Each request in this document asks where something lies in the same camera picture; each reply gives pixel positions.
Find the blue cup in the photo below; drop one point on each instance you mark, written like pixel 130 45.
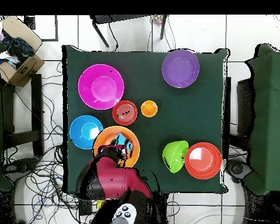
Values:
pixel 122 140

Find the large orange bowl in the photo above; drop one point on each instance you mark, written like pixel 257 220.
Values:
pixel 105 135

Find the green bowl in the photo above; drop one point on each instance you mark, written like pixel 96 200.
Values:
pixel 175 156

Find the large red-orange bowl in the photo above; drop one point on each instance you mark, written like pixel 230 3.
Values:
pixel 203 161

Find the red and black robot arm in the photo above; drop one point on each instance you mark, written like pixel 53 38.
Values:
pixel 112 179

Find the blue round bowl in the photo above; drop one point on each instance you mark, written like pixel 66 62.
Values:
pixel 84 133

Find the small red bowl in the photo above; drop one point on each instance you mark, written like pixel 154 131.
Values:
pixel 124 113

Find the orange cup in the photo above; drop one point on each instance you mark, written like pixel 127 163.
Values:
pixel 149 108

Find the yellow ball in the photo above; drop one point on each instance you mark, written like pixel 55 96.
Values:
pixel 99 204

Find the pink bowl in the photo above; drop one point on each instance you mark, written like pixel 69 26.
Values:
pixel 101 86

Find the black power adapter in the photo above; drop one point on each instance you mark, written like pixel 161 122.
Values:
pixel 85 206

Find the black bench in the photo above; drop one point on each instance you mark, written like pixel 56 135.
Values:
pixel 37 112

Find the dark green table cloth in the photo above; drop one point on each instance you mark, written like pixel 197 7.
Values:
pixel 189 116

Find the purple bowl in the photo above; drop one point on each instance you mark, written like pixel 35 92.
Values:
pixel 180 68

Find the cardboard box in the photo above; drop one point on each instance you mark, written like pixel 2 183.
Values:
pixel 25 67

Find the dark clothes pile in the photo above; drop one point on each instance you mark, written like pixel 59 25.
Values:
pixel 18 50

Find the black chair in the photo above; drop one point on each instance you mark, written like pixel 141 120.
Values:
pixel 245 107

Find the black pedestal foot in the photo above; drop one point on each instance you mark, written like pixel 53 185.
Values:
pixel 238 170
pixel 18 166

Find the black metal frame table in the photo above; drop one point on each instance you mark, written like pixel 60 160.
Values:
pixel 121 18

